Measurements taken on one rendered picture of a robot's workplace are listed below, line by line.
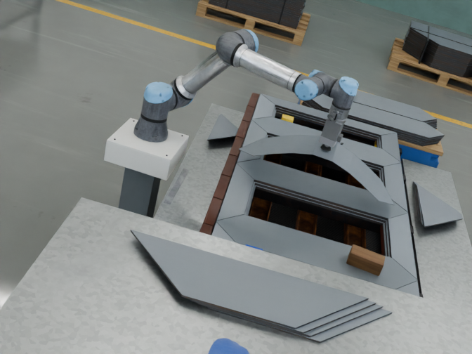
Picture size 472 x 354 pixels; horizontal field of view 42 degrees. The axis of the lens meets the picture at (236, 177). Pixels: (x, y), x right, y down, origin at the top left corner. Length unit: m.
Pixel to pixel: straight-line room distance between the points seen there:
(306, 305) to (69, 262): 0.61
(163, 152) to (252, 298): 1.20
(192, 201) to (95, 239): 0.93
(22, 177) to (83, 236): 2.11
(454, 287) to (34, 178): 2.39
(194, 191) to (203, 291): 1.11
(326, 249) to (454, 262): 0.64
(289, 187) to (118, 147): 0.74
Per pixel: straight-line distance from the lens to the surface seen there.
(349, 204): 2.57
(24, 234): 3.38
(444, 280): 2.56
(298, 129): 3.03
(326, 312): 1.65
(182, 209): 2.53
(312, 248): 2.24
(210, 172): 2.81
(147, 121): 2.73
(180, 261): 1.65
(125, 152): 2.68
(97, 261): 1.65
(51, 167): 3.91
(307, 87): 2.30
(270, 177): 2.56
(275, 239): 2.22
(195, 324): 1.53
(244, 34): 2.57
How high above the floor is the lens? 2.13
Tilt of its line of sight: 31 degrees down
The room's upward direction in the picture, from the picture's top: 15 degrees clockwise
